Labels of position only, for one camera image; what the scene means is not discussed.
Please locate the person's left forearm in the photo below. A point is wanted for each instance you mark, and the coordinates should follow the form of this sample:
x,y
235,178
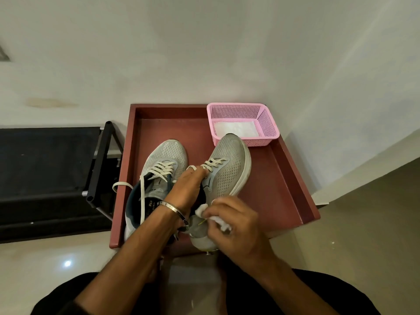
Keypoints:
x,y
124,265

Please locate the stack of white wipes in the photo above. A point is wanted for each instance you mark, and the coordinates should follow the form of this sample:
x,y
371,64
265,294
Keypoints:
x,y
236,127

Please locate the person's right hand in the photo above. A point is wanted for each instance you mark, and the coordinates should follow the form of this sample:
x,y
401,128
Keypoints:
x,y
239,232

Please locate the white wipe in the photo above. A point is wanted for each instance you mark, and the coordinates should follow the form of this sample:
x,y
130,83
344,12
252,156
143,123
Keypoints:
x,y
200,210

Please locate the pink plastic basket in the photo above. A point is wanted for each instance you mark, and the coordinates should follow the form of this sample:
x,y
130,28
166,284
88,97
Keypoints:
x,y
239,111

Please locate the black shoe rack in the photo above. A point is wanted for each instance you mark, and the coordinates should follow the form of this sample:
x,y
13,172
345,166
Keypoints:
x,y
46,160

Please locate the person's left hand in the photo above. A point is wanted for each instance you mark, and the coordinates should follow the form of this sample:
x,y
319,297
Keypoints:
x,y
188,190

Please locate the white wall socket plate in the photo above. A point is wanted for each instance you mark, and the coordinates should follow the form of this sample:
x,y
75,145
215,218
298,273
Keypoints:
x,y
3,55

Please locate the grey sneaker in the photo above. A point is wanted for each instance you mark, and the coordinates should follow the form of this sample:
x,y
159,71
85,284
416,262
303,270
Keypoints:
x,y
167,154
229,164

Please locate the reddish-brown side table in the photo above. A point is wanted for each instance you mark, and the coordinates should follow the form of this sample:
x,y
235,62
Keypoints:
x,y
279,193

